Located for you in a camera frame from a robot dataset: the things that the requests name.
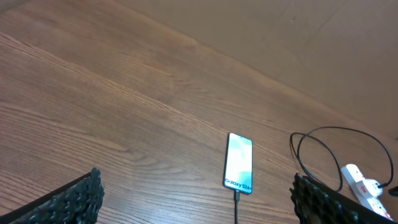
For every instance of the white charger plug adapter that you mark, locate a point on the white charger plug adapter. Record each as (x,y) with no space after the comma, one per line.
(370,188)

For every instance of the white power strip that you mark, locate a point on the white power strip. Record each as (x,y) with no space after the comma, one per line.
(353,177)

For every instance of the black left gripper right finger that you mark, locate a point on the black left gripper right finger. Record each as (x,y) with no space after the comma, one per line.
(315,203)

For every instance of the blue Samsung Galaxy smartphone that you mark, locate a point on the blue Samsung Galaxy smartphone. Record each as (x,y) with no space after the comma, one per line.
(238,166)

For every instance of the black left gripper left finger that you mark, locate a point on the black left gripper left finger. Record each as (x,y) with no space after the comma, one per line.
(78,201)

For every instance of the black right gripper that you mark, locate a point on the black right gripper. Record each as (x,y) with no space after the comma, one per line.
(393,191)

